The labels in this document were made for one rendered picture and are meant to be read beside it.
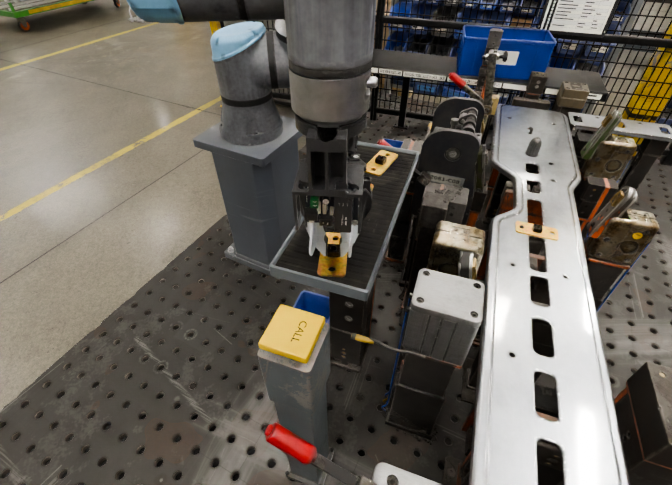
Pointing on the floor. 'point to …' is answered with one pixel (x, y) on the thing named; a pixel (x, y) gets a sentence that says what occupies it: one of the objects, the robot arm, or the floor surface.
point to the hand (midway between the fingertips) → (333, 244)
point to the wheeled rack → (53, 2)
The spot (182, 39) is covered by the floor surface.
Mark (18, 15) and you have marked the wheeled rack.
